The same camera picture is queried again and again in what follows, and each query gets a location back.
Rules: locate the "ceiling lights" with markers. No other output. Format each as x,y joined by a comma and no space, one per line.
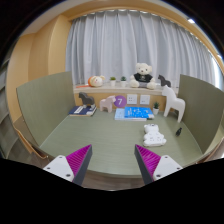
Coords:
191,20

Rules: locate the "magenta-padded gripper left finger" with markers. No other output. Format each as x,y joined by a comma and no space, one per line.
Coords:
60,166

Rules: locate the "pale blue book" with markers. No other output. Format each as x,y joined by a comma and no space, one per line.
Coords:
119,115

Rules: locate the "white bear-shaped power strip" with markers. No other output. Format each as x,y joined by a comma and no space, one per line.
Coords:
154,138

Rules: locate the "cream teddy bear, black shirt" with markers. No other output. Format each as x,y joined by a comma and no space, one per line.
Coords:
143,78

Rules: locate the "round purple number sign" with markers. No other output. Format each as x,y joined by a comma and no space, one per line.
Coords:
120,101

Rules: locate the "wooden chair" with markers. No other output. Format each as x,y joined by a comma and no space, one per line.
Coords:
30,145

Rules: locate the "dark grey horse figurine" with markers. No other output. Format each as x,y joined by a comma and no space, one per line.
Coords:
86,99

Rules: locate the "light grey curtain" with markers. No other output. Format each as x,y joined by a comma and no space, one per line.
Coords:
116,40

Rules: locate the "green desk partition panel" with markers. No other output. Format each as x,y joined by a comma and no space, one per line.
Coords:
205,110
43,106

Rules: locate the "orange and cream plush toy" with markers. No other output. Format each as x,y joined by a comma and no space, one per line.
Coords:
96,81

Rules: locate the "small potted plant, white pot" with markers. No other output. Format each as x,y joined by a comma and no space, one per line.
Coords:
113,83
123,83
156,111

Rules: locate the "black horse figurine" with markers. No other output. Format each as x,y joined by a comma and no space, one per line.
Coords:
164,81

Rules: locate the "pink horse figurine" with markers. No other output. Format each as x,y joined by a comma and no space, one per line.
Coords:
108,105

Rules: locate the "large white horse figurine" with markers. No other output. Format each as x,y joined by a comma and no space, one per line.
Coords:
175,103

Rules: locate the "light wooden ledge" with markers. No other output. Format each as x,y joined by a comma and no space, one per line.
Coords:
100,90

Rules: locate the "white wall socket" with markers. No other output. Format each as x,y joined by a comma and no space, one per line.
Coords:
145,99
132,99

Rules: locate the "dark blue book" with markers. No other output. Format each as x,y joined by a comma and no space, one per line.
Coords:
81,111

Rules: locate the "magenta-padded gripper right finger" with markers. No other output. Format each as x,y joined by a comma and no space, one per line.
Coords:
165,166

